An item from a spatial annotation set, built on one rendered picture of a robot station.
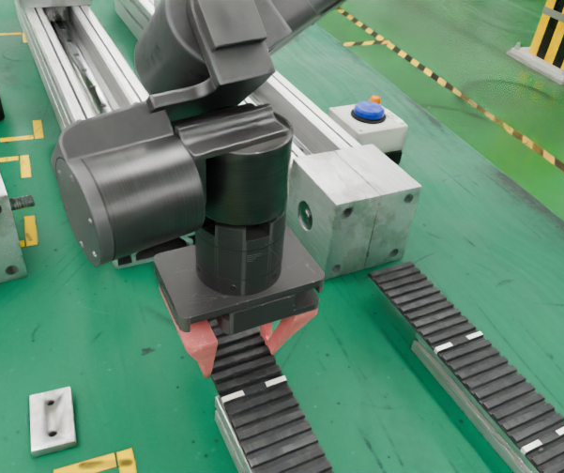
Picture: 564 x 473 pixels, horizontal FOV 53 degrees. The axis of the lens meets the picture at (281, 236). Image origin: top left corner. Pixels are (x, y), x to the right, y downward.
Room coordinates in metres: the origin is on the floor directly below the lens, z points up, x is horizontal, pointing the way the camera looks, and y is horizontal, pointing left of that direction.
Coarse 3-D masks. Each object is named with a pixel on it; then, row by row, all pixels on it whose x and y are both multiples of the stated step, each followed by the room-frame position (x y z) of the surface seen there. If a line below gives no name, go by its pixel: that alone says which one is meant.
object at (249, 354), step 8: (240, 344) 0.30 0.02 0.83; (248, 344) 0.30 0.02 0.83; (256, 344) 0.30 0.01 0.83; (264, 344) 0.30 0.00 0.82; (216, 352) 0.29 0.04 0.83; (224, 352) 0.29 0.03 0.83; (232, 352) 0.29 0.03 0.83; (240, 352) 0.29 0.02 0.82; (248, 352) 0.29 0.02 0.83; (256, 352) 0.29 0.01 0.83; (264, 352) 0.29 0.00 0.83; (216, 360) 0.28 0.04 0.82; (224, 360) 0.28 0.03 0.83; (232, 360) 0.28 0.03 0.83; (240, 360) 0.28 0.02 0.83; (248, 360) 0.28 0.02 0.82; (216, 368) 0.27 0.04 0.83; (224, 368) 0.28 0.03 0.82
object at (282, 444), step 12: (276, 432) 0.23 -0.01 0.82; (288, 432) 0.23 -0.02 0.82; (300, 432) 0.23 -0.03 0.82; (252, 444) 0.22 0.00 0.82; (264, 444) 0.22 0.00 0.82; (276, 444) 0.22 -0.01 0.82; (288, 444) 0.22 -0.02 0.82; (300, 444) 0.22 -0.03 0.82; (312, 444) 0.22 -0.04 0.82; (252, 456) 0.21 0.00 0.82; (264, 456) 0.21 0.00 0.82; (276, 456) 0.21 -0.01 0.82; (288, 456) 0.21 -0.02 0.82; (252, 468) 0.20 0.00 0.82
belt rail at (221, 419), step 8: (216, 400) 0.26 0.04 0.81; (224, 408) 0.25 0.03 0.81; (216, 416) 0.26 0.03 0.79; (224, 416) 0.24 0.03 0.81; (224, 424) 0.24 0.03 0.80; (224, 432) 0.24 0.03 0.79; (232, 432) 0.23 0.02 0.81; (224, 440) 0.24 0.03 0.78; (232, 440) 0.23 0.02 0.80; (232, 448) 0.23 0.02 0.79; (240, 448) 0.22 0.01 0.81; (232, 456) 0.23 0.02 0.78; (240, 456) 0.22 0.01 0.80; (240, 464) 0.22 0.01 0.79; (248, 464) 0.21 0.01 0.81; (240, 472) 0.22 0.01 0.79; (248, 472) 0.21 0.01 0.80
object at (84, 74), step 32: (32, 32) 0.85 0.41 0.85; (64, 32) 0.90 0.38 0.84; (96, 32) 0.84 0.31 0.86; (64, 64) 0.71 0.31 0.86; (96, 64) 0.80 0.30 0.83; (128, 64) 0.74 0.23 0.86; (64, 96) 0.62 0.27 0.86; (96, 96) 0.68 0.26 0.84; (128, 96) 0.64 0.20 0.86; (64, 128) 0.64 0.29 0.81; (128, 256) 0.43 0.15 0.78
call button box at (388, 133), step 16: (336, 112) 0.71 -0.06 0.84; (352, 112) 0.71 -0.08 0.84; (352, 128) 0.67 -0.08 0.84; (368, 128) 0.67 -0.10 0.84; (384, 128) 0.68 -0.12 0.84; (400, 128) 0.69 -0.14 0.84; (368, 144) 0.66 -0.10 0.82; (384, 144) 0.67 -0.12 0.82; (400, 144) 0.69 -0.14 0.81; (400, 160) 0.69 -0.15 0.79
